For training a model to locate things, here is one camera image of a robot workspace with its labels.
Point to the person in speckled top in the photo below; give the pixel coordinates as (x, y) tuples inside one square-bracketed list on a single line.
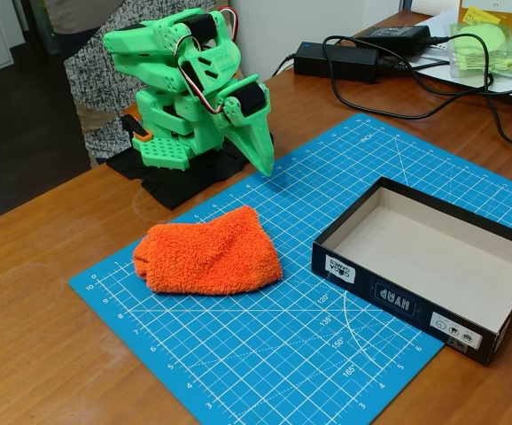
[(90, 66)]

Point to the blue cutting mat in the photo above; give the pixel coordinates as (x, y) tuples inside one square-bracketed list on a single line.
[(238, 350)]

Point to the flat black power adapter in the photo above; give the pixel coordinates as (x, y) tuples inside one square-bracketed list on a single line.
[(397, 35)]

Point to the green 3D-printed robot arm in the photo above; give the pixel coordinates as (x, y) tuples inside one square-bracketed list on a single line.
[(163, 150)]

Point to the white paper sheets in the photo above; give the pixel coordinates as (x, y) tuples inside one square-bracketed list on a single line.
[(437, 21)]

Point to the green gripper black servo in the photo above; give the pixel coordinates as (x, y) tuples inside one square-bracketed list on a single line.
[(251, 98)]

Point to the plastic bag green parts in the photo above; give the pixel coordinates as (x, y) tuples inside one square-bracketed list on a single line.
[(477, 44)]

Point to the orange fluffy cloth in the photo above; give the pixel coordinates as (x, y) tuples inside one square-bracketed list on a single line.
[(207, 252)]

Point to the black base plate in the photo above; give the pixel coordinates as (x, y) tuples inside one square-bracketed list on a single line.
[(172, 188)]

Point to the large black power adapter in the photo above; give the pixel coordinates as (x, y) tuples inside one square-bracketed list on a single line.
[(349, 59)]

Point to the yellow sticky note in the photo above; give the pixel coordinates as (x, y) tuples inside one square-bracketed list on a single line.
[(482, 17)]

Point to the black cardboard game box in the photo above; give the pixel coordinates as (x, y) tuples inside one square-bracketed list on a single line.
[(393, 297)]

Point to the black orange table clamp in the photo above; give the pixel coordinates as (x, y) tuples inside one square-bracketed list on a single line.
[(139, 131)]

